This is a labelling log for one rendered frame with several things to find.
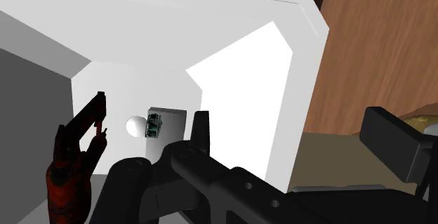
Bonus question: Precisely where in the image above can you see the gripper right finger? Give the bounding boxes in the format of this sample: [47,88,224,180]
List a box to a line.
[359,106,438,200]

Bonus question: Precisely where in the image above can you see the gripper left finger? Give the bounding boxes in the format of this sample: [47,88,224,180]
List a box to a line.
[89,110,289,224]

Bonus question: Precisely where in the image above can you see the grey rectangular block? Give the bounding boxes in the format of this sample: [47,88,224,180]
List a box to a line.
[145,106,188,164]

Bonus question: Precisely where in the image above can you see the small green patterned box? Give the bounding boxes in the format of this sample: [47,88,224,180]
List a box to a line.
[145,112,164,139]

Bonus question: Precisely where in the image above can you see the white ball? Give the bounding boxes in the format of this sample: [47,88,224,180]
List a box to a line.
[125,115,149,138]

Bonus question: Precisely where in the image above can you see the dark red black hand tool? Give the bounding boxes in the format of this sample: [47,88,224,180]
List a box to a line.
[45,91,109,224]

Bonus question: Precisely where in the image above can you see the white table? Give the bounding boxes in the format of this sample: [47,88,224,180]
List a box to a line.
[0,0,331,224]

